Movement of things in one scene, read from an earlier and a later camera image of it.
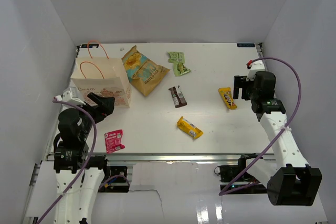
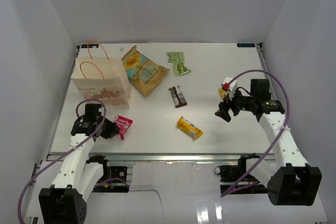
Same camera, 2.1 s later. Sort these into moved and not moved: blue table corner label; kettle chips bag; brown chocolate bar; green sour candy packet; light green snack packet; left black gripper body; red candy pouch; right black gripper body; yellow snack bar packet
Moved: right black gripper body; left black gripper body; red candy pouch
Not moved: kettle chips bag; blue table corner label; light green snack packet; yellow snack bar packet; brown chocolate bar; green sour candy packet
